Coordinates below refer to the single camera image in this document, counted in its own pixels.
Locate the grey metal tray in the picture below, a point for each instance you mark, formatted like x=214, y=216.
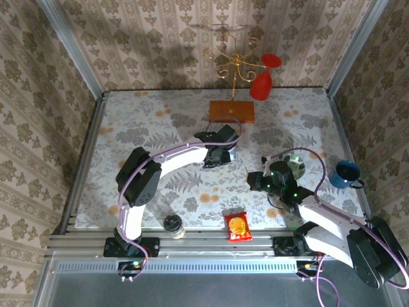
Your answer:
x=207, y=291

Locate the floral table mat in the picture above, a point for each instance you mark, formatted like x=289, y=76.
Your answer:
x=143, y=105

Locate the aluminium frame post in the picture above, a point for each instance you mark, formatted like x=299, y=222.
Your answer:
x=73, y=48
x=354, y=48

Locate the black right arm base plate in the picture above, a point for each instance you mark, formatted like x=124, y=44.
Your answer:
x=281, y=247

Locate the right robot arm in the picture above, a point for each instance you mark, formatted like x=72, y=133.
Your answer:
x=367, y=256

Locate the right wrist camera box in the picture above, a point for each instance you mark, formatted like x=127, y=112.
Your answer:
x=265, y=162

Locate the glass jar black lid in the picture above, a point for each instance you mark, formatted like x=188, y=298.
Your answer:
x=172, y=222

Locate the red snack packet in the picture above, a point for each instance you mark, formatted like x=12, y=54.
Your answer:
x=238, y=225

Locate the aluminium front rail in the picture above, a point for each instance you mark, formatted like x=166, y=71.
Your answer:
x=204, y=244

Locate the red wine glass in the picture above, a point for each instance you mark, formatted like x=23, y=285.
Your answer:
x=260, y=86

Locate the aluminium side rail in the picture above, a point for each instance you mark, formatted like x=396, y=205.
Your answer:
x=92, y=128
x=351, y=153

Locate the small controller board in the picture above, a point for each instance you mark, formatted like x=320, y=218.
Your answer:
x=131, y=265
x=308, y=266

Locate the blue enamel mug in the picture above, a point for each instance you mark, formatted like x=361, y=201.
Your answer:
x=342, y=180

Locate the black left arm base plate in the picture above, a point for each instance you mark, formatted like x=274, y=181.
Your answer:
x=150, y=246

